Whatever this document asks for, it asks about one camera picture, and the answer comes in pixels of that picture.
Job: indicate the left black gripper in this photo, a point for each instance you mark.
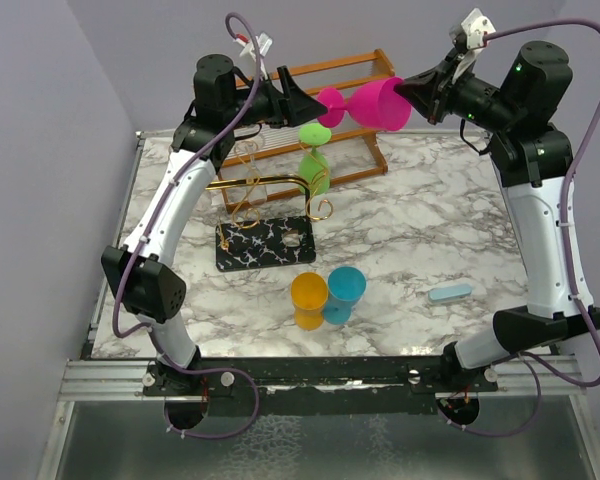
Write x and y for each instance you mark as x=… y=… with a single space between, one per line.
x=290 y=106

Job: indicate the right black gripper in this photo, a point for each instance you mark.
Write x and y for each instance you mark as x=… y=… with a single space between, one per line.
x=422 y=90

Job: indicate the pink plastic wine glass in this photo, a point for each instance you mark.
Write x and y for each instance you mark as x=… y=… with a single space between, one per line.
x=374 y=105

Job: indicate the green plastic wine glass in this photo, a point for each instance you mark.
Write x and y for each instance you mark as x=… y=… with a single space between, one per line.
x=314 y=168

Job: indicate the clear short wine glass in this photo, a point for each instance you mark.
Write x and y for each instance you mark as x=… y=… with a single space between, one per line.
x=245 y=151

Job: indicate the blue plastic wine glass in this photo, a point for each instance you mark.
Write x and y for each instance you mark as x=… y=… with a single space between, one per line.
x=346 y=285

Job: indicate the yellow plastic wine glass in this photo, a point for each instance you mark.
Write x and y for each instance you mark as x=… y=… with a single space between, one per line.
x=309 y=295

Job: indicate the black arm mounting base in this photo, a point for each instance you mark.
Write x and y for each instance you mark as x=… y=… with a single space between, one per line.
x=311 y=386

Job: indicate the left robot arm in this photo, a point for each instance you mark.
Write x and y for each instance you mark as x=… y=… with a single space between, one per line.
x=139 y=271

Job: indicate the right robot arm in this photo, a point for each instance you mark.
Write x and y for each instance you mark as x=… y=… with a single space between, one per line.
x=532 y=159

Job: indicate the orange wooden shelf rack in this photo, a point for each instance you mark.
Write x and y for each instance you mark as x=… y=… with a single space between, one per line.
x=345 y=74

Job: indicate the gold wine glass rack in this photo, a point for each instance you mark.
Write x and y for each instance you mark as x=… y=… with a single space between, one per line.
x=249 y=241

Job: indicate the light blue small block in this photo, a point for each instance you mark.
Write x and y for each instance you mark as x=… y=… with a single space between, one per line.
x=441 y=295

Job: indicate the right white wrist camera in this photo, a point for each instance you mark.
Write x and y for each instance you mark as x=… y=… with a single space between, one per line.
x=468 y=39

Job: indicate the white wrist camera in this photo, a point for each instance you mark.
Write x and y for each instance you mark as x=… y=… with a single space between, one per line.
x=255 y=50
x=468 y=39

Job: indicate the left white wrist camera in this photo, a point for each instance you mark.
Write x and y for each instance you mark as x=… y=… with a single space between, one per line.
x=255 y=50

